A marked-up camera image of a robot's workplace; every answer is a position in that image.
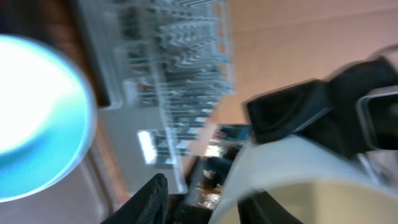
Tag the grey dishwasher rack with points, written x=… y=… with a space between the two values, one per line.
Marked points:
x=164 y=67

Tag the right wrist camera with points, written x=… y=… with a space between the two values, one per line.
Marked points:
x=377 y=113

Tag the light blue bowl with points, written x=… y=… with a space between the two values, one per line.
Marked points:
x=48 y=116

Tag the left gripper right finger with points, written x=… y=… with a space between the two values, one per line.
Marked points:
x=262 y=208

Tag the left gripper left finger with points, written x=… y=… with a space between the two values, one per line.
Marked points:
x=147 y=206

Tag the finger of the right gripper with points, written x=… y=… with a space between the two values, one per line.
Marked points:
x=275 y=115

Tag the white cup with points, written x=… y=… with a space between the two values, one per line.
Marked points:
x=312 y=183

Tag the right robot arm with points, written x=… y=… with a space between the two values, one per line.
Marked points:
x=322 y=111

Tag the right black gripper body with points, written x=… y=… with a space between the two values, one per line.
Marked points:
x=340 y=130

